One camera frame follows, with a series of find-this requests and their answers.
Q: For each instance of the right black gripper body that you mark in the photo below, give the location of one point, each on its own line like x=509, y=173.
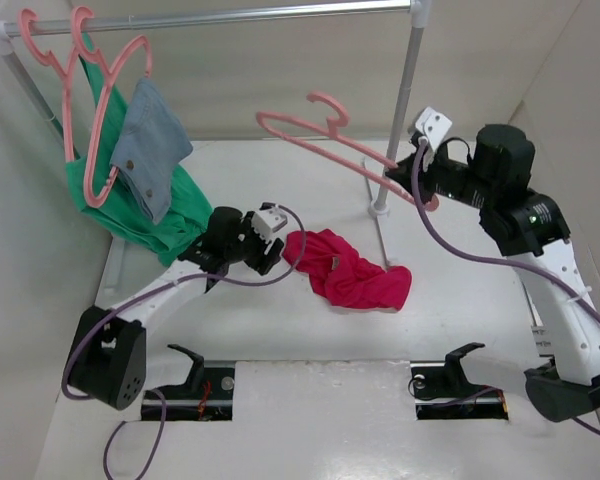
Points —
x=447, y=176

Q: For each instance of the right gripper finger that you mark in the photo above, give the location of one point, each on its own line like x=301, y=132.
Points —
x=401, y=190
x=403, y=167

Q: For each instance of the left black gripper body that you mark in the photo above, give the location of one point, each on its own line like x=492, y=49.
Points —
x=249, y=246

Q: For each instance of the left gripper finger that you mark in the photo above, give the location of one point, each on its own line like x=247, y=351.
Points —
x=266, y=255
x=266, y=206

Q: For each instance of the red t shirt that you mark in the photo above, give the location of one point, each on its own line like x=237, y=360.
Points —
x=345, y=279

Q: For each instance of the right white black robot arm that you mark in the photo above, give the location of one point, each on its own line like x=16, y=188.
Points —
x=533, y=239

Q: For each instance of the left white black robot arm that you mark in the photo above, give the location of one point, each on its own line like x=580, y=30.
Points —
x=107, y=361

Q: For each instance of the green t shirt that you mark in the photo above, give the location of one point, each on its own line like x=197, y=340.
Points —
x=186, y=219

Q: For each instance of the pink hanger holding green shirt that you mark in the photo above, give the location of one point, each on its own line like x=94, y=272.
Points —
x=65, y=75

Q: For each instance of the pink hanger holding denim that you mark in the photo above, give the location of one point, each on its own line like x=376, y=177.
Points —
x=110, y=74

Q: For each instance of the blue denim garment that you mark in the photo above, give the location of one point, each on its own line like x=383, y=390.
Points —
x=151, y=145

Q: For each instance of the metal clothes rack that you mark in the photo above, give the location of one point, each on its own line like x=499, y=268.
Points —
x=54, y=35

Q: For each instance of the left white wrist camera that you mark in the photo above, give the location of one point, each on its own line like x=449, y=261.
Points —
x=267, y=222

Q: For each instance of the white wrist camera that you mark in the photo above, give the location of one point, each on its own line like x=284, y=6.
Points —
x=433, y=126
x=267, y=222

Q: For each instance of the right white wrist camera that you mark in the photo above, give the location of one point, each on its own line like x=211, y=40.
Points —
x=433, y=126

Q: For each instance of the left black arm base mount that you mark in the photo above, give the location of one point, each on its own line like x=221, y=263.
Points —
x=182, y=386

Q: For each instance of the aluminium rail right side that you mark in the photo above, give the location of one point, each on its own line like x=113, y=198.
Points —
x=539, y=331

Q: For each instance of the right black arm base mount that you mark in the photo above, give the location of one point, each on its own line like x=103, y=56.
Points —
x=442, y=391

